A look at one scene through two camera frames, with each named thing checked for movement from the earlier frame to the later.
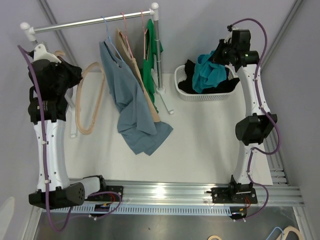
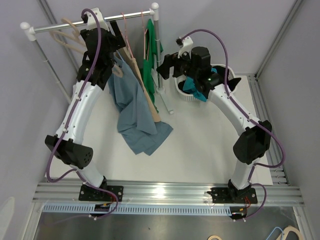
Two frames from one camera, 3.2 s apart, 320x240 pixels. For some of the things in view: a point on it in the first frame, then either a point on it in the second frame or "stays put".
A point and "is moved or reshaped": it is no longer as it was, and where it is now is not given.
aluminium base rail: x=176 y=193 stays put
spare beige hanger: x=288 y=229 stays put
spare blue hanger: x=276 y=227 stays put
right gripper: x=215 y=58 -> x=172 y=60
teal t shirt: x=207 y=74 is moved or reshaped
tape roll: x=212 y=236 stays put
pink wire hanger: x=123 y=35 stays put
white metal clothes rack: x=153 y=12 stays put
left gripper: x=74 y=71 -> x=117 y=41
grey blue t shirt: x=136 y=124 stays put
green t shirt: x=148 y=65 stays put
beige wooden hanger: x=82 y=132 is moved or reshaped
